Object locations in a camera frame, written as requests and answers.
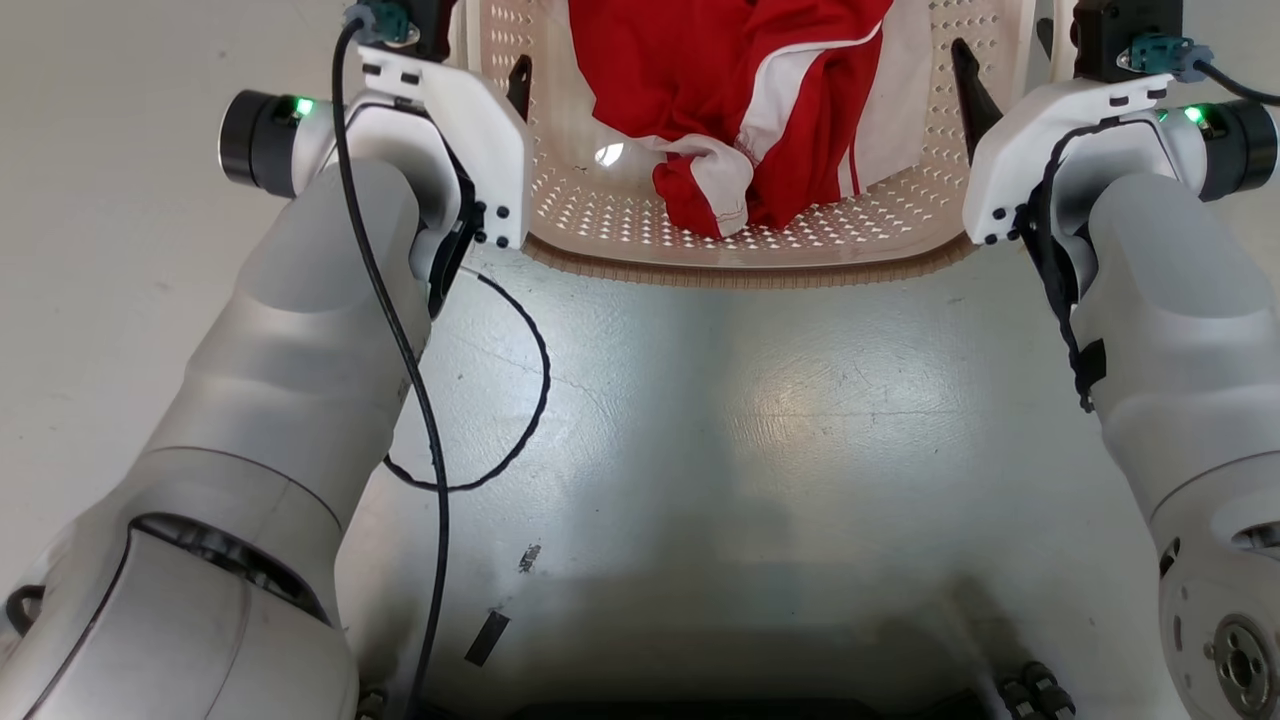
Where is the beige perforated plastic laundry basket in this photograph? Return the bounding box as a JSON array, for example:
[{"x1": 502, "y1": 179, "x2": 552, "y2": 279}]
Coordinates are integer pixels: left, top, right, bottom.
[{"x1": 448, "y1": 0, "x2": 1079, "y2": 292}]

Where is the black tape strip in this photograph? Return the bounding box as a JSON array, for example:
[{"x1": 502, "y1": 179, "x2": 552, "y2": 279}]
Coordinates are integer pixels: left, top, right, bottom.
[{"x1": 464, "y1": 610, "x2": 512, "y2": 668}]

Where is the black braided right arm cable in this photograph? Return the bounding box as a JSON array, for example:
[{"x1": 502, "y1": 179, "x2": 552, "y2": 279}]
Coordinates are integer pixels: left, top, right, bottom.
[{"x1": 1012, "y1": 118, "x2": 1109, "y2": 413}]

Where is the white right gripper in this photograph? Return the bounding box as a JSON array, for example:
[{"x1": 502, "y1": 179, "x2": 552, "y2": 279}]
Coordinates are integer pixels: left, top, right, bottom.
[{"x1": 949, "y1": 37, "x2": 1173, "y2": 247}]

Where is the red and white garment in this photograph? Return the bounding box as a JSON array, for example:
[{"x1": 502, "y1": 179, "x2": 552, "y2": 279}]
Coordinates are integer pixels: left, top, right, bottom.
[{"x1": 567, "y1": 0, "x2": 937, "y2": 241}]

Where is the thin black looping cable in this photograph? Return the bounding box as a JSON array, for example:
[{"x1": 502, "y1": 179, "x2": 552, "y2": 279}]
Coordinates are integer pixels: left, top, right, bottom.
[{"x1": 383, "y1": 266, "x2": 554, "y2": 493}]

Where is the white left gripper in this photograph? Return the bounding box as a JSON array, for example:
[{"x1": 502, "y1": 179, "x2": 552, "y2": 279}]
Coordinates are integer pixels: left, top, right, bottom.
[{"x1": 350, "y1": 44, "x2": 534, "y2": 251}]

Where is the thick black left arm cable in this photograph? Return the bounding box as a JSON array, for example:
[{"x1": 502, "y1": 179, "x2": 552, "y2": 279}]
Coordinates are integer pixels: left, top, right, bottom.
[{"x1": 331, "y1": 5, "x2": 451, "y2": 720}]

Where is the black right camera cable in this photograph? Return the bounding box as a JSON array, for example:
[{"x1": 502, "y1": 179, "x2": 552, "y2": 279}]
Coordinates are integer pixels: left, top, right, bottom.
[{"x1": 1130, "y1": 33, "x2": 1280, "y2": 108}]

